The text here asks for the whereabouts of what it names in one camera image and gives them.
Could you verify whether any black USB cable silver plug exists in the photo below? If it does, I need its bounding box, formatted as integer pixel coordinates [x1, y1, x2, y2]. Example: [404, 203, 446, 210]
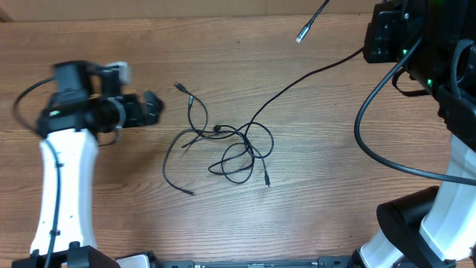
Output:
[208, 0, 367, 185]

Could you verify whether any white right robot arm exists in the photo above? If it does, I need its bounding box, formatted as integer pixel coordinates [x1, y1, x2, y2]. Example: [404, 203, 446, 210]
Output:
[350, 0, 475, 267]

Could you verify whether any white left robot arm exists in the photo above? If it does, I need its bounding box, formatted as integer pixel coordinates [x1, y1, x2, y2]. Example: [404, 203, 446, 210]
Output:
[12, 60, 164, 268]

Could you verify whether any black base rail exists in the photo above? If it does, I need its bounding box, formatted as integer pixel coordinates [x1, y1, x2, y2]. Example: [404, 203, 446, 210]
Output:
[159, 256, 355, 268]

